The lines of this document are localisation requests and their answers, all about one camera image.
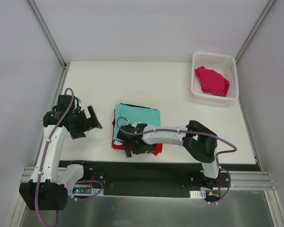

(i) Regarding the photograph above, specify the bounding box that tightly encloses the red t shirt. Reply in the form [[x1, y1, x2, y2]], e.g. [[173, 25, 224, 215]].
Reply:
[[112, 120, 163, 156]]

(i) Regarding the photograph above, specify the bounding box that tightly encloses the white plastic basket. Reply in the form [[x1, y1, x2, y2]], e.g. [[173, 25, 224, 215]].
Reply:
[[191, 52, 239, 105]]

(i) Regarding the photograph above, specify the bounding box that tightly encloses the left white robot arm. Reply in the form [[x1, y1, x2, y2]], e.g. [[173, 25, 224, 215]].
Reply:
[[19, 94, 102, 210]]

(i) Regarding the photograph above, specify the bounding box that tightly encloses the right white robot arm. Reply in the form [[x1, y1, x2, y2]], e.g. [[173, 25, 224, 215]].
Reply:
[[115, 117, 221, 189]]

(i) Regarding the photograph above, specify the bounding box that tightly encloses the magenta t shirt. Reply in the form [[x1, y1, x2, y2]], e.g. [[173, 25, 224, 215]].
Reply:
[[195, 66, 230, 97]]

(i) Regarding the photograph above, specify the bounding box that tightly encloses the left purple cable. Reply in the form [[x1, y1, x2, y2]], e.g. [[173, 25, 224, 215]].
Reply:
[[34, 87, 104, 227]]

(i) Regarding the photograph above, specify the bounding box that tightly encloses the purple cable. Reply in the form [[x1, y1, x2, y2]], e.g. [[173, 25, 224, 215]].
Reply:
[[115, 116, 238, 208], [34, 87, 104, 227]]

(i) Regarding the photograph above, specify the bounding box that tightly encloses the left white cable duct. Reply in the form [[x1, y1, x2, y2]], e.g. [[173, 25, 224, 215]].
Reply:
[[69, 187, 104, 197]]

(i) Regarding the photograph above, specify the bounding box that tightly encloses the white cable duct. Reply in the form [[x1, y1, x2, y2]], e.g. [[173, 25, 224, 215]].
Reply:
[[189, 191, 206, 199], [69, 187, 104, 197]]

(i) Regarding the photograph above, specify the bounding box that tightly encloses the right white cable duct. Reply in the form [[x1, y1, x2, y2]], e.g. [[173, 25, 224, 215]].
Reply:
[[189, 191, 206, 199]]

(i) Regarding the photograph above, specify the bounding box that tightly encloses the left aluminium frame post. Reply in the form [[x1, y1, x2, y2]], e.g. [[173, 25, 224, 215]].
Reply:
[[26, 0, 68, 69]]

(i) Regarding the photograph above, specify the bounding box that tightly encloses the aluminium frame post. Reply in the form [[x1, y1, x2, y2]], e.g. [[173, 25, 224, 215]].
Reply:
[[235, 0, 277, 64], [26, 0, 68, 69]]

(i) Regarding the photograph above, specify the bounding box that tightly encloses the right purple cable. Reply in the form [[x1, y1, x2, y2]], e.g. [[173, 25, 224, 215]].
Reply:
[[115, 116, 238, 208]]

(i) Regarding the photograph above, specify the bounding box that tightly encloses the right aluminium frame post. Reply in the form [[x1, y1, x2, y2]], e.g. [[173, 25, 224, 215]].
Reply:
[[235, 0, 277, 64]]

